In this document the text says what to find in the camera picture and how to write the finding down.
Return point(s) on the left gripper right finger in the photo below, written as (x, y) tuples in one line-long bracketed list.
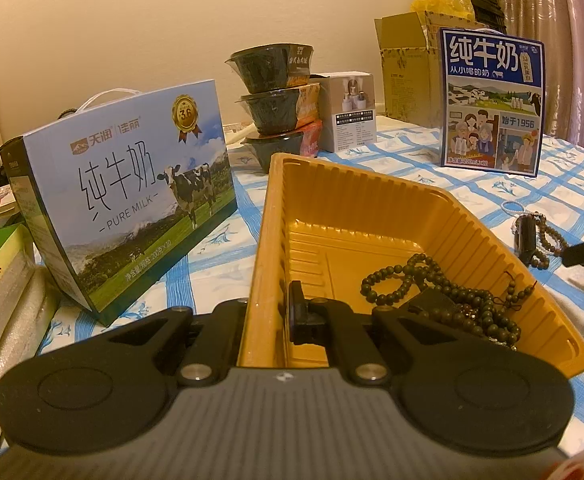
[(344, 335)]

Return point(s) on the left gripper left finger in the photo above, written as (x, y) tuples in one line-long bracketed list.
[(215, 343)]

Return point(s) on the orange plastic tray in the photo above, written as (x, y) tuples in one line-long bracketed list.
[(330, 226)]

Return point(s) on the blue white checkered tablecloth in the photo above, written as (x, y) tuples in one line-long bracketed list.
[(222, 265)]

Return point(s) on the bottom black noodle bowl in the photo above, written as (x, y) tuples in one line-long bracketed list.
[(302, 141)]

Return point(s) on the black noodle bowl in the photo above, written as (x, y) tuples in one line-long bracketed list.
[(283, 110), (302, 141), (272, 66)]

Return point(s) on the light blue milk carton box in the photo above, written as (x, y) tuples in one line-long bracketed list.
[(115, 194)]

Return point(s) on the dark blue milk carton box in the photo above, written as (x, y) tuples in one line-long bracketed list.
[(493, 101)]

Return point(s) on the middle black noodle bowl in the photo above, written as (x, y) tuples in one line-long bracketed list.
[(283, 110)]

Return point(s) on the small white product box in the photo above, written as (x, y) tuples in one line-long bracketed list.
[(347, 109)]

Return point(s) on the top black noodle bowl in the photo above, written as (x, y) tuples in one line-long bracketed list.
[(272, 66)]

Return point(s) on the open cardboard box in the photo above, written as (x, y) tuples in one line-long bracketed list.
[(409, 45)]

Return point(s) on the yellow plastic bag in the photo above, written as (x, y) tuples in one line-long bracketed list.
[(456, 8)]

